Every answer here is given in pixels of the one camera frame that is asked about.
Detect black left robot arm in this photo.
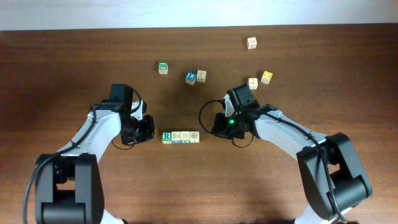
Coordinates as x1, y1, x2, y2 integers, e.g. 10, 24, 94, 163
24, 100, 154, 223

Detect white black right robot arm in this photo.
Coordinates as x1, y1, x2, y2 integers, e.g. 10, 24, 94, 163
210, 100, 373, 223

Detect wooden block red side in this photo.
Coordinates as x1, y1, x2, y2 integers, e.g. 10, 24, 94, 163
246, 37, 257, 50

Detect plain wooden block centre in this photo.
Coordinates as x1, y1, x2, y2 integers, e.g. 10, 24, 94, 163
197, 70, 206, 82

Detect wooden block blue side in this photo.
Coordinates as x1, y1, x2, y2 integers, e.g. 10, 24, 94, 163
171, 131, 182, 144

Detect wooden block red drawing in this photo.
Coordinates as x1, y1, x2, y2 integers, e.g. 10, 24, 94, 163
190, 131, 200, 143

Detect yellow wooden block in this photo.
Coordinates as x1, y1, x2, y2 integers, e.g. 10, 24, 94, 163
261, 71, 273, 85

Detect green R block far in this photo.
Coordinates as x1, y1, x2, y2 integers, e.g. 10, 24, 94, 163
158, 62, 169, 75

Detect plain wooden block front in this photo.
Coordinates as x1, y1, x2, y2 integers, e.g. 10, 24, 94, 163
180, 131, 190, 143

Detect plain wooden block right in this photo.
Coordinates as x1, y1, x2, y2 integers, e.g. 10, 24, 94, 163
248, 78, 258, 90

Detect plain wooden block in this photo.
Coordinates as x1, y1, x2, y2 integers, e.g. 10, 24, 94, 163
248, 78, 258, 90
180, 131, 190, 143
197, 70, 206, 82

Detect green R wooden block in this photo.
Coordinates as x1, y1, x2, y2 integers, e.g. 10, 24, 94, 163
162, 132, 172, 144

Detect blue L wooden block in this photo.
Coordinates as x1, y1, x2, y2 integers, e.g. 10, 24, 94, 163
185, 72, 197, 85

